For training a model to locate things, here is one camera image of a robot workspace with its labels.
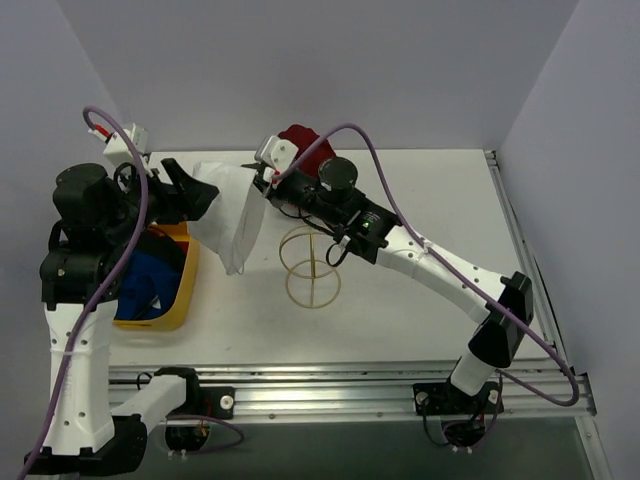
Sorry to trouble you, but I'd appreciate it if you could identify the aluminium front rail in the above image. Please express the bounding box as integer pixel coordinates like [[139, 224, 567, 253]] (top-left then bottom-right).
[[109, 361, 596, 424]]

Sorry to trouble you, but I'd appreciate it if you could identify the aluminium rail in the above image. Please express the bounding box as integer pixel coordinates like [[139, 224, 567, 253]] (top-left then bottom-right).
[[109, 361, 596, 424], [484, 150, 571, 365]]

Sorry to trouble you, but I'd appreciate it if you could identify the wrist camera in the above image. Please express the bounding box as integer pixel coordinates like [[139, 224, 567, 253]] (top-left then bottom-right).
[[254, 135, 298, 173], [88, 123, 148, 167]]

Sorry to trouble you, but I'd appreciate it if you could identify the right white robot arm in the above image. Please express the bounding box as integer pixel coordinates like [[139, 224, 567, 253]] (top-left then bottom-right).
[[250, 154, 533, 413]]

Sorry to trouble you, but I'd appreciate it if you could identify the black embroidered cap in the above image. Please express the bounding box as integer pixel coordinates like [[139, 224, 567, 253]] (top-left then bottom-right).
[[135, 230, 186, 272]]

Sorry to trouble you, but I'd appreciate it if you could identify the white bucket hat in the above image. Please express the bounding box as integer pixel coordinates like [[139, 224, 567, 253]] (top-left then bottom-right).
[[188, 161, 266, 275]]

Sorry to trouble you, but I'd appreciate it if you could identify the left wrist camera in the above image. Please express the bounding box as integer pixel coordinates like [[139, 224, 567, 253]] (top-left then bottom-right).
[[88, 123, 148, 167]]

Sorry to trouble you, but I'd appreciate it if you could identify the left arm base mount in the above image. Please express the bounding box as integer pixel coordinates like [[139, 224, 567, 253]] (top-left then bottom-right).
[[135, 367, 245, 457]]

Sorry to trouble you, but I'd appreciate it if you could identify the gold wire hat stand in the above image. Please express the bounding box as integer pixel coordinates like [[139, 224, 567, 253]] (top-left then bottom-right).
[[278, 226, 342, 310]]

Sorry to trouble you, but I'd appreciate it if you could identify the aluminium right side rail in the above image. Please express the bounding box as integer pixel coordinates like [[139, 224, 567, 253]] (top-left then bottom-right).
[[484, 150, 571, 365]]

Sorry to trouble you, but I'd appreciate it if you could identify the blue bucket hat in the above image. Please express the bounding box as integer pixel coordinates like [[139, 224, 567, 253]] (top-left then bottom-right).
[[116, 251, 185, 321]]

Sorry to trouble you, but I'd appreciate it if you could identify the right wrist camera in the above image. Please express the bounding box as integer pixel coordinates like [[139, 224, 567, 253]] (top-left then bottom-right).
[[254, 135, 298, 173]]

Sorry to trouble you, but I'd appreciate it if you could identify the yellow plastic bin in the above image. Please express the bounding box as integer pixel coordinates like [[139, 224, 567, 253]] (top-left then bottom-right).
[[114, 223, 200, 332]]

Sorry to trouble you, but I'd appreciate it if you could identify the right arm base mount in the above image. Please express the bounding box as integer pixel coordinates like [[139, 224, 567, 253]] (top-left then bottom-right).
[[412, 380, 504, 454]]

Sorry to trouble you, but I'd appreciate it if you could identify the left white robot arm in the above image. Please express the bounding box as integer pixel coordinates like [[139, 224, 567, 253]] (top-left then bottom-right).
[[22, 158, 219, 477]]

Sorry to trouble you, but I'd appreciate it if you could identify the red bucket hat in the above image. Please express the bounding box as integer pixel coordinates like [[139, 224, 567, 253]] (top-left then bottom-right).
[[278, 124, 336, 179]]

